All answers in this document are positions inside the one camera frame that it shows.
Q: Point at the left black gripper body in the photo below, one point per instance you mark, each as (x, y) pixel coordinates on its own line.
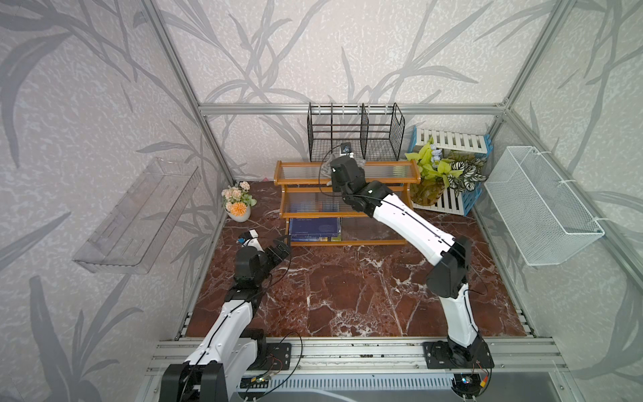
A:
(267, 261)

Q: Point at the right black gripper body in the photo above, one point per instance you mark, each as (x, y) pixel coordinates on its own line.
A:
(334, 183)

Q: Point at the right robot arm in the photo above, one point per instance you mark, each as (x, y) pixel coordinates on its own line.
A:
(464, 347)

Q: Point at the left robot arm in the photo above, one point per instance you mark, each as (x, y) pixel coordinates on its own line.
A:
(214, 370)

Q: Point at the flower pot with orange flowers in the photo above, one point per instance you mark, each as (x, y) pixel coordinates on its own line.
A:
(238, 201)

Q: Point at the green potted plant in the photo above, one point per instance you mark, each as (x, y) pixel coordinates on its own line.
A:
(436, 174)

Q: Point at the white and blue slatted crate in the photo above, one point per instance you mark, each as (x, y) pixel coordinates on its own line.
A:
(453, 144)

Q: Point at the spotted leaf plant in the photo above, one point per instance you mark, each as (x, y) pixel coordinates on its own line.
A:
(466, 173)

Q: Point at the black wire file rack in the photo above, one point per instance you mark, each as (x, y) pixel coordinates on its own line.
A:
(372, 133)

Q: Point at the clear acrylic wall shelf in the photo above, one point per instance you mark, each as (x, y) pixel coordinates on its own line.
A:
(130, 239)

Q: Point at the white wire basket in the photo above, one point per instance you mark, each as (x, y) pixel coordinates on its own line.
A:
(545, 217)

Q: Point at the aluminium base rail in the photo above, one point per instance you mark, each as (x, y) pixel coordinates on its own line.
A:
(374, 356)

